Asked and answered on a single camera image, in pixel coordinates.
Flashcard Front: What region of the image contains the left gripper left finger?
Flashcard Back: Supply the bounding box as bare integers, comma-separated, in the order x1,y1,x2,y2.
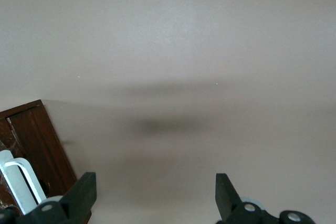
0,172,97,224

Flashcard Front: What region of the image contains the dark wooden drawer with handle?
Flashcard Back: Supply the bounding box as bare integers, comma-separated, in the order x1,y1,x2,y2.
0,118,27,211

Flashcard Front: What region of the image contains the white bar drawer handle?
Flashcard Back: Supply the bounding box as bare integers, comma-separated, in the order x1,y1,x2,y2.
0,150,48,216

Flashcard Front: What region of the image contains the plain dark wooden drawer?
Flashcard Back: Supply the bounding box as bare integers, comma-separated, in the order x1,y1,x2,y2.
6,105,79,204

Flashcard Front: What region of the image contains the dark brown wooden drawer cabinet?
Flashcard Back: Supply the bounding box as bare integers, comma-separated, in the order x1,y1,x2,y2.
0,99,92,224

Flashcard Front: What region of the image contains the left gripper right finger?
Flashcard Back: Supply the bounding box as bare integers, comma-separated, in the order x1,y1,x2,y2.
215,173,314,224

